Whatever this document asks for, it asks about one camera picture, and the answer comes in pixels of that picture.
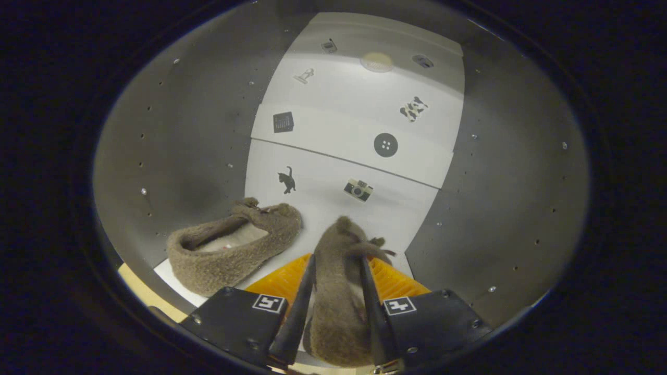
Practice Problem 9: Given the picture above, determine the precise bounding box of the grey shoe cabinet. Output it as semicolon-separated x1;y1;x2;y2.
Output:
93;0;592;334

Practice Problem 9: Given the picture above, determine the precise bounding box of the brown fuzzy shoe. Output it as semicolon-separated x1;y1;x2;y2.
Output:
167;197;304;297
302;216;397;367

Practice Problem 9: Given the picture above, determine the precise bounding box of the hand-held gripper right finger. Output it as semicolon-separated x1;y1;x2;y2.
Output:
359;255;493;373

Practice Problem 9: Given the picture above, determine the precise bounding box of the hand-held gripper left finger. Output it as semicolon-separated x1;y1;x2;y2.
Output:
180;254;317;371

